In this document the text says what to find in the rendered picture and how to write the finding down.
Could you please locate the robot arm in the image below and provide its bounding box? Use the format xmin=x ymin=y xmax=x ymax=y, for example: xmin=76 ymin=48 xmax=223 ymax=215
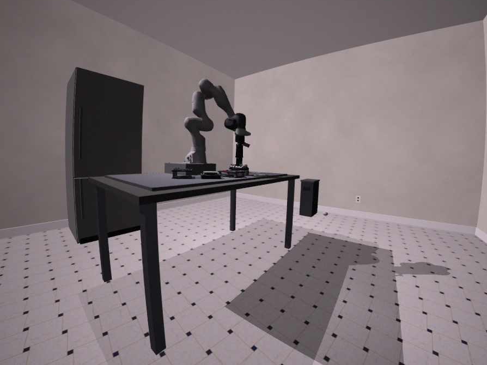
xmin=183 ymin=79 xmax=251 ymax=163

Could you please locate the dark grey work table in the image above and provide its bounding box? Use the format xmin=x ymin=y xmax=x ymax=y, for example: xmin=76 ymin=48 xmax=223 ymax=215
xmin=105 ymin=171 xmax=288 ymax=191

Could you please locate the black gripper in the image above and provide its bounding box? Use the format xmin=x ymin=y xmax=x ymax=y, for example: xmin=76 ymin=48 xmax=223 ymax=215
xmin=235 ymin=135 xmax=245 ymax=166

